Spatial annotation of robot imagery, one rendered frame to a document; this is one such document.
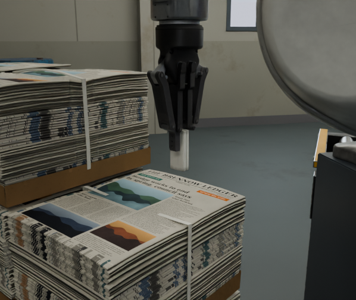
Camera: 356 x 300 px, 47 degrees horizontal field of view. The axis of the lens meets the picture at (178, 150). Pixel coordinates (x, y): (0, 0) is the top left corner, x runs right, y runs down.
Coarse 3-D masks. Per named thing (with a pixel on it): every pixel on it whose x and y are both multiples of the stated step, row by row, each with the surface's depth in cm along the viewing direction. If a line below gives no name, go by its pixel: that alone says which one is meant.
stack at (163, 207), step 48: (96, 192) 86; (144, 192) 86; (192, 192) 86; (0, 240) 77; (48, 240) 68; (96, 240) 65; (144, 240) 65; (192, 240) 73; (240, 240) 87; (0, 288) 83; (48, 288) 71; (96, 288) 61; (144, 288) 66; (192, 288) 76
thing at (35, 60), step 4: (0, 60) 406; (4, 60) 406; (8, 60) 406; (12, 60) 406; (16, 60) 406; (20, 60) 406; (24, 60) 406; (28, 60) 406; (32, 60) 406; (36, 60) 409; (40, 60) 413; (44, 60) 417; (48, 60) 423; (52, 60) 431
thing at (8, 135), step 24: (0, 96) 72; (24, 96) 75; (48, 96) 79; (0, 120) 73; (24, 120) 76; (48, 120) 80; (72, 120) 83; (0, 144) 73; (24, 144) 76; (48, 144) 80; (72, 144) 84; (0, 168) 74; (24, 168) 77; (48, 168) 81
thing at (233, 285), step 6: (240, 270) 90; (234, 276) 88; (240, 276) 90; (228, 282) 86; (234, 282) 88; (222, 288) 84; (228, 288) 87; (234, 288) 89; (0, 294) 83; (216, 294) 83; (222, 294) 85; (228, 294) 87
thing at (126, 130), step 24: (48, 72) 101; (72, 72) 99; (96, 72) 96; (120, 72) 95; (96, 96) 87; (120, 96) 92; (144, 96) 98; (96, 120) 88; (120, 120) 93; (144, 120) 98; (120, 144) 94; (144, 144) 100
